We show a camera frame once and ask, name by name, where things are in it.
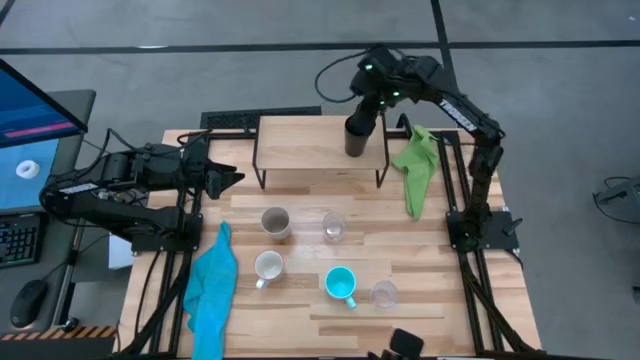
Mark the clear glass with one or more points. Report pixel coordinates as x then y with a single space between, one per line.
383 294
334 227

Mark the green cloth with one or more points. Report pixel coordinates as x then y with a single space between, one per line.
417 170

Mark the beige cup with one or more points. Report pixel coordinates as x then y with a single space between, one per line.
275 222

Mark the black computer mouse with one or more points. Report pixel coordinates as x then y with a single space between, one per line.
28 302

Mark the grey patterned white mug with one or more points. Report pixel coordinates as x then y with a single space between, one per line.
269 266

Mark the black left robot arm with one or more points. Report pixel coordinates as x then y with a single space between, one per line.
125 215

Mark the white tape roll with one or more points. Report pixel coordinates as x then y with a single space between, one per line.
27 169

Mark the black perforated mat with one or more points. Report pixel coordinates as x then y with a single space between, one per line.
230 119

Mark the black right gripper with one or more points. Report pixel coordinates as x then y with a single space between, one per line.
380 75

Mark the black cup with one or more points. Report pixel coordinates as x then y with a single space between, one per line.
356 147

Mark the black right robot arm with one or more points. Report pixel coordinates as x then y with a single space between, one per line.
480 190

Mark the white box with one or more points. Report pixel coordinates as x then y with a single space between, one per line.
120 252

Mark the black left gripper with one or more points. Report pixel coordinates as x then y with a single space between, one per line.
200 170

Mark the black aluminium frame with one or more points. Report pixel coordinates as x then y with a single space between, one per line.
502 235

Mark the wooden shelf with black legs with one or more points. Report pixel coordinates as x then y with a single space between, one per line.
300 145

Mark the black boxy object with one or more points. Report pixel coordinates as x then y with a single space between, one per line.
406 342

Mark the grey side desk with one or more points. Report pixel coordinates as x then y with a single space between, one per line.
75 107

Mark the black keyboard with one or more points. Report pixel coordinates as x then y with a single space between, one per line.
17 240

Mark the teal mug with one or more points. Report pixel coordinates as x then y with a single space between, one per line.
340 282

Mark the computer monitor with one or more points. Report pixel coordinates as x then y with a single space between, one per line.
30 110

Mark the blue cloth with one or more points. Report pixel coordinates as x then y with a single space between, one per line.
212 290

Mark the black yellow hazard strip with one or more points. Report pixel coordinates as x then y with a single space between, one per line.
75 332

